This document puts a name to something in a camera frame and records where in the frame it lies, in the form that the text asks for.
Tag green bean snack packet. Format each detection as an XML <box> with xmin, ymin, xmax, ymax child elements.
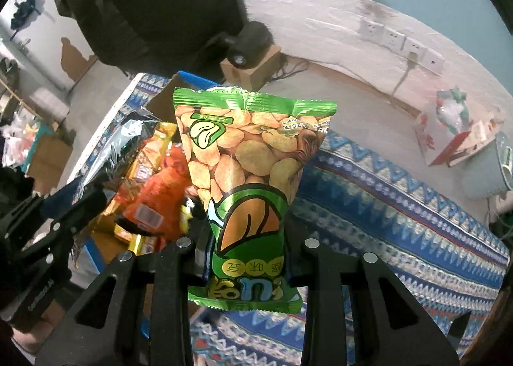
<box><xmin>172</xmin><ymin>86</ymin><xmax>338</xmax><ymax>314</ymax></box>

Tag orange red snack packet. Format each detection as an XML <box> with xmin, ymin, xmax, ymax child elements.
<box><xmin>122</xmin><ymin>145</ymin><xmax>193</xmax><ymax>242</ymax></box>

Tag red and white carton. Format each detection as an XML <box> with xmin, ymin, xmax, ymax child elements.
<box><xmin>415</xmin><ymin>109</ymin><xmax>474</xmax><ymax>166</ymax></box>

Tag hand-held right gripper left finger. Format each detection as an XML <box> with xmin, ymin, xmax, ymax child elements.
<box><xmin>34</xmin><ymin>238</ymin><xmax>209</xmax><ymax>366</ymax></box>

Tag white flat carton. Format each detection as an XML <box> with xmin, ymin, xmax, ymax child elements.
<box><xmin>449</xmin><ymin>111</ymin><xmax>506</xmax><ymax>168</ymax></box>

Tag dark hanging clothes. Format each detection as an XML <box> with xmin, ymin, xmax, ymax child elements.
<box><xmin>10</xmin><ymin>0</ymin><xmax>46</xmax><ymax>36</ymax></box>

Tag black cylindrical device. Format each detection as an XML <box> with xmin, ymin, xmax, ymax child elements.
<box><xmin>228</xmin><ymin>21</ymin><xmax>273</xmax><ymax>70</ymax></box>

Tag white radiator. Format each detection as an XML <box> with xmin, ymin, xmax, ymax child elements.
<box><xmin>30</xmin><ymin>89</ymin><xmax>71</xmax><ymax>120</ymax></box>

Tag green white plastic wrap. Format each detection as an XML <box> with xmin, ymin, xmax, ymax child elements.
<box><xmin>435</xmin><ymin>87</ymin><xmax>469</xmax><ymax>134</ymax></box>

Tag grey cable with plug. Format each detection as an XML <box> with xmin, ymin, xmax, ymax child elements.
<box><xmin>395</xmin><ymin>51</ymin><xmax>419</xmax><ymax>99</ymax></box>

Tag cardboard box with blue rim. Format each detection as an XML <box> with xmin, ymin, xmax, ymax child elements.
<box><xmin>78</xmin><ymin>71</ymin><xmax>225</xmax><ymax>335</ymax></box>

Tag person's left hand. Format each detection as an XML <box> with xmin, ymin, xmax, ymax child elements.
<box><xmin>12</xmin><ymin>302</ymin><xmax>67</xmax><ymax>354</ymax></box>

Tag grey trash bin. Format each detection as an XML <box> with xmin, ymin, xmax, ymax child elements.
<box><xmin>463</xmin><ymin>131</ymin><xmax>513</xmax><ymax>200</ymax></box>

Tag cardboard carton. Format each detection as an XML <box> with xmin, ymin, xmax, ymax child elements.
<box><xmin>22</xmin><ymin>125</ymin><xmax>75</xmax><ymax>194</ymax></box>

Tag small cardboard box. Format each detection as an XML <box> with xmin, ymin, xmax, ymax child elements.
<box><xmin>220</xmin><ymin>43</ymin><xmax>283</xmax><ymax>92</ymax></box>

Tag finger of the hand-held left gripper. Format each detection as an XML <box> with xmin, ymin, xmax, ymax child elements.
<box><xmin>46</xmin><ymin>206</ymin><xmax>117</xmax><ymax>266</ymax></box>
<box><xmin>38</xmin><ymin>183</ymin><xmax>108</xmax><ymax>224</ymax></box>

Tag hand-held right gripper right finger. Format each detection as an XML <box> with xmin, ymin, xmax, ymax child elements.
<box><xmin>286</xmin><ymin>238</ymin><xmax>461</xmax><ymax>366</ymax></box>

